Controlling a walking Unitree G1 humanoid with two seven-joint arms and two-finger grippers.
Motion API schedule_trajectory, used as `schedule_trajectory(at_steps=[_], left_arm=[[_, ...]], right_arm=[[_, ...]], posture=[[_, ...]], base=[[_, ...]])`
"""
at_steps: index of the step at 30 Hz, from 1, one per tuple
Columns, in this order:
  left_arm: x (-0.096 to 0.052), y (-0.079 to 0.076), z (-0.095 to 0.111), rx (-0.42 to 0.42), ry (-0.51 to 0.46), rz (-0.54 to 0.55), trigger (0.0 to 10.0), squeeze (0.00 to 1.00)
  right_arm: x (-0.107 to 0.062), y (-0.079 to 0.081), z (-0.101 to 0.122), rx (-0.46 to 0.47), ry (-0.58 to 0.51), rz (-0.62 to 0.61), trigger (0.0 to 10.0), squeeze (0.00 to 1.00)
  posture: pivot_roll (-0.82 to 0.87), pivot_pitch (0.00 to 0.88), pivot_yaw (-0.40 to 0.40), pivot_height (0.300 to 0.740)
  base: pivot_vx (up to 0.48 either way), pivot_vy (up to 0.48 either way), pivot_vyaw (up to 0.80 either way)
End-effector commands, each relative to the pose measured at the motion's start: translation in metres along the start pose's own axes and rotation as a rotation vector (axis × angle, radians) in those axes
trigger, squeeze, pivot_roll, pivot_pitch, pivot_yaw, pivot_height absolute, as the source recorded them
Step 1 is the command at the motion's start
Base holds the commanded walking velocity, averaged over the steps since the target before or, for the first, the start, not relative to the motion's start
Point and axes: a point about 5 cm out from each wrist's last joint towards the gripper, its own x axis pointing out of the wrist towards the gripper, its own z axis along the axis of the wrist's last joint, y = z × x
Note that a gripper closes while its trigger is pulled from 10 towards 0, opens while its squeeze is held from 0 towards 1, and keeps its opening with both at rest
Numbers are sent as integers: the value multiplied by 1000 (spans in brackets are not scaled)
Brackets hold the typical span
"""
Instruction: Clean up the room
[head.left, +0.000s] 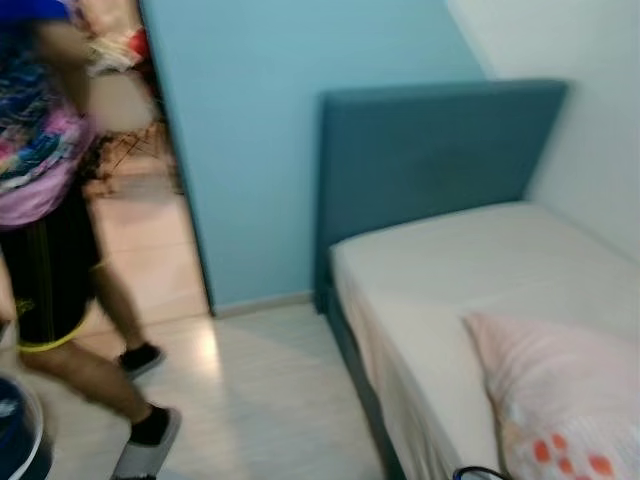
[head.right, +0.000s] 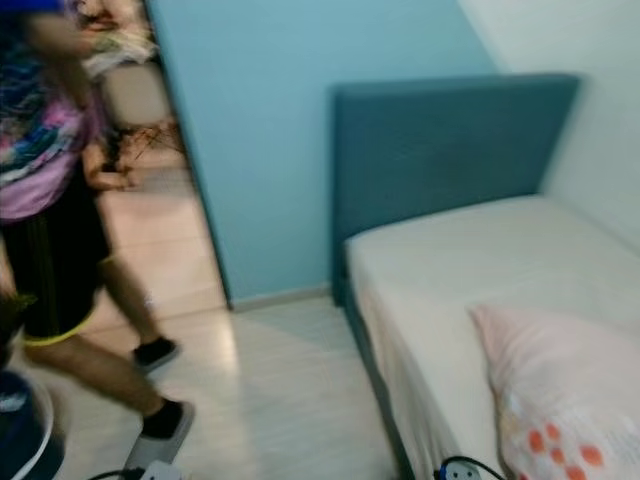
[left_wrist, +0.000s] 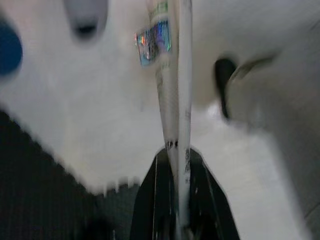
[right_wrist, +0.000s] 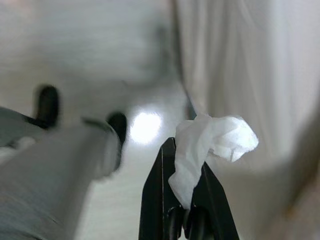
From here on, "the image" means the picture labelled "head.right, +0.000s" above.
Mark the pink floral pillow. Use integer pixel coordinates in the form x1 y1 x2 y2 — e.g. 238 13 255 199
468 303 640 480

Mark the person in black shorts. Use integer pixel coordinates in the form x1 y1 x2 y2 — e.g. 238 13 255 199
0 0 196 471

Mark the dark blue bucket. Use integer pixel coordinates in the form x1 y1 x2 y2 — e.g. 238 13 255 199
0 370 66 480

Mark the white chair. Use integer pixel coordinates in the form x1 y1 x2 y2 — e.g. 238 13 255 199
100 65 181 171

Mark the mattress with cream sheet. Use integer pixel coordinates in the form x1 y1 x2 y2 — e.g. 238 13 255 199
345 195 640 480

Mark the teal upholstered headboard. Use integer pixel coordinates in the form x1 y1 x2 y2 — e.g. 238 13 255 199
330 73 583 301

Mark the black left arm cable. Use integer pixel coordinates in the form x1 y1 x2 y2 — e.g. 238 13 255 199
88 467 151 480

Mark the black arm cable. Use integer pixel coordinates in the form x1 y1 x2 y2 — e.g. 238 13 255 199
435 455 506 480
88 467 151 480

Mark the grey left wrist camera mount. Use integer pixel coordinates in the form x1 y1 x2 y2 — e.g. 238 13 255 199
145 462 186 480

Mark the teal bed frame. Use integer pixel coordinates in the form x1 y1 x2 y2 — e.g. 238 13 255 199
335 285 416 480

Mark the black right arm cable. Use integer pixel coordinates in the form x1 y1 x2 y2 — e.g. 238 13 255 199
435 455 506 480

